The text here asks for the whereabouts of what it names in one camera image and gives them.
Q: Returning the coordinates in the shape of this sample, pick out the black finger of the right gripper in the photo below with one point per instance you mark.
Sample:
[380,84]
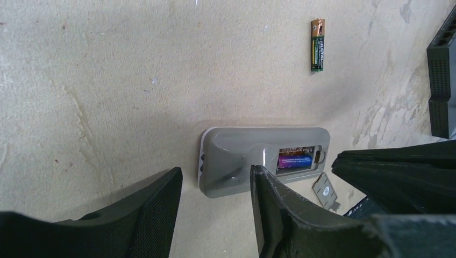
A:
[408,180]

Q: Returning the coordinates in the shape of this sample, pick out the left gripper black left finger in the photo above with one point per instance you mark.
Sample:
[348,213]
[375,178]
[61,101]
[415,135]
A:
[140,225]

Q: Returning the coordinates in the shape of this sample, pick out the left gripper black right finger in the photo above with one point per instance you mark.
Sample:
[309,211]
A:
[289,225]

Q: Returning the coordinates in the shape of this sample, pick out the grey battery cover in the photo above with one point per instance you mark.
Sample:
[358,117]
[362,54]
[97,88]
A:
[325,193]

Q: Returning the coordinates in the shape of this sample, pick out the purple battery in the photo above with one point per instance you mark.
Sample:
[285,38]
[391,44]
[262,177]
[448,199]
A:
[294,161]

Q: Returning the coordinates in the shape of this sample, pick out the white remote control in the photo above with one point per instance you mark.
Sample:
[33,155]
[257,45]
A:
[227,154]

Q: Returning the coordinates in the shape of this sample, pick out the dark battery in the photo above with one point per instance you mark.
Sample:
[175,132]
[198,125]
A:
[317,45]

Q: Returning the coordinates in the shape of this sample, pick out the black flat plate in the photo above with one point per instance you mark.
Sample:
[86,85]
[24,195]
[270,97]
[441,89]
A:
[441,66]

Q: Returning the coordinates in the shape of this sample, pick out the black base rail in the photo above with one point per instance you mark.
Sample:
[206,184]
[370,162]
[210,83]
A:
[363,209]

